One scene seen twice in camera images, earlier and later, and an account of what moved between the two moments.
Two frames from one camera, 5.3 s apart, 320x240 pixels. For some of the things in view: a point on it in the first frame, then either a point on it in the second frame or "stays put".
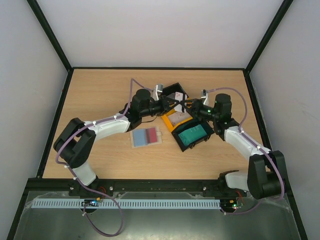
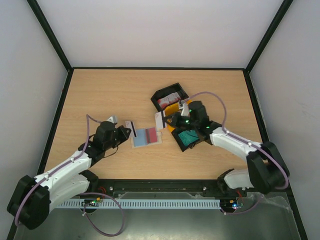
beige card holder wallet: (145, 137) stays put
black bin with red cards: (169, 91) stays put
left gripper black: (165, 107) → (121, 129)
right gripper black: (192, 108) → (175, 120)
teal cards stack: (192, 134) stays put
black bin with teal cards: (194, 131) stays put
